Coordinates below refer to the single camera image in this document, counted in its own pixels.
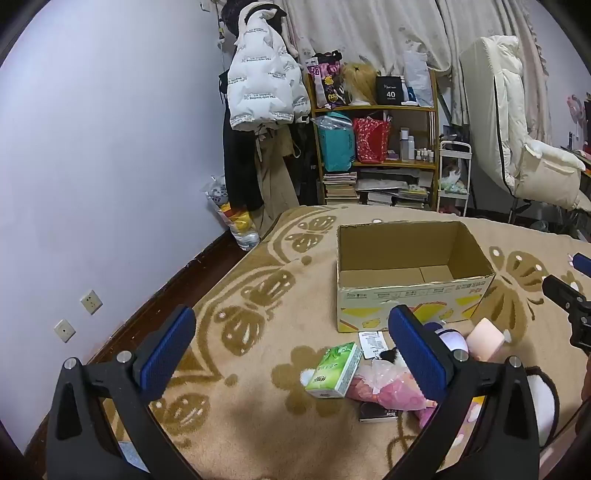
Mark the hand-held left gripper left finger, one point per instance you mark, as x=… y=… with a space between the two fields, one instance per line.
x=168 y=353

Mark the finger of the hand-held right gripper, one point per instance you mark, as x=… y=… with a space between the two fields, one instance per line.
x=584 y=265
x=565 y=293

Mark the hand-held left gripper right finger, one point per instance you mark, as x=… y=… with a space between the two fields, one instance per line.
x=418 y=350

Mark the pink plastic bag roll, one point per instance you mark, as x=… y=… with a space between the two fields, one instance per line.
x=397 y=392

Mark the cardboard box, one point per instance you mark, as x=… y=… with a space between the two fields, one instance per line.
x=415 y=295

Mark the soft toys in cart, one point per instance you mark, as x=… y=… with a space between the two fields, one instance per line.
x=452 y=182

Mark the purple and white plush toy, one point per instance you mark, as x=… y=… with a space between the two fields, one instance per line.
x=450 y=341

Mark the white paper label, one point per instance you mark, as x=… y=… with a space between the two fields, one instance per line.
x=371 y=344

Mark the small black box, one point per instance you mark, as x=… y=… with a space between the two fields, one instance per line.
x=378 y=413

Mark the pink plush toy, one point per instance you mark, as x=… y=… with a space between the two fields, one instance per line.
x=475 y=410

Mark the green tissue pack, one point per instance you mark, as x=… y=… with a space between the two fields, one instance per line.
x=332 y=369

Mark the white plush with black trim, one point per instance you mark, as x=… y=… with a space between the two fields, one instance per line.
x=540 y=401

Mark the beige patterned blanket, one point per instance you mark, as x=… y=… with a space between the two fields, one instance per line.
x=258 y=438

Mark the clear plastic bag of toys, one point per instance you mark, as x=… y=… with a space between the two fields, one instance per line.
x=233 y=221

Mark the pink desk ornament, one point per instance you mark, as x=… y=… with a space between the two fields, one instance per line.
x=575 y=107

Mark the pile of books and papers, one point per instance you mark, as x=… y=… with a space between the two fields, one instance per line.
x=392 y=189

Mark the white padded recliner chair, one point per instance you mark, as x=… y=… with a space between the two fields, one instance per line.
x=512 y=115

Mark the white trolley cart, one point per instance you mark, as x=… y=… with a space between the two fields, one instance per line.
x=455 y=145

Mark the stack of books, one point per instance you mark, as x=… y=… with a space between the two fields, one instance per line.
x=340 y=189

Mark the black hanging garment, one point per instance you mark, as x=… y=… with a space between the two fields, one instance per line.
x=240 y=175

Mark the beige hanging coat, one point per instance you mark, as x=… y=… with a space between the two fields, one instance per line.
x=277 y=184

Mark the row of cosmetic bottles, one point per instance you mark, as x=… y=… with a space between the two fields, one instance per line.
x=406 y=145

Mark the black hanging bag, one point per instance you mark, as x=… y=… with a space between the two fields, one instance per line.
x=307 y=170

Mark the red patterned bag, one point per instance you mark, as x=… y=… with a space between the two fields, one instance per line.
x=371 y=141

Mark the teal bag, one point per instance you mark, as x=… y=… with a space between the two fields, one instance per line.
x=337 y=145

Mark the wooden shelf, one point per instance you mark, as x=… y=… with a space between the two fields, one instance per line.
x=374 y=108

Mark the white plastic bag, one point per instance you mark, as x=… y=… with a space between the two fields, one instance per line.
x=418 y=74

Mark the black box with white print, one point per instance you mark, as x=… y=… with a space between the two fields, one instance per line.
x=390 y=90

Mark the blonde wig on stand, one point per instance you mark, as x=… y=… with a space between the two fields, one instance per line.
x=362 y=81

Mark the purple printed packet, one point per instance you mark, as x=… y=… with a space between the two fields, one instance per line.
x=325 y=81

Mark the white puffer jacket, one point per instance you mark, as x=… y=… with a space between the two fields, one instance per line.
x=263 y=83

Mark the beige curtain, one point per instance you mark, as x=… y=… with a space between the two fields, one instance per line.
x=369 y=27

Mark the white wall socket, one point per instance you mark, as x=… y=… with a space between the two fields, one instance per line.
x=91 y=302
x=64 y=331

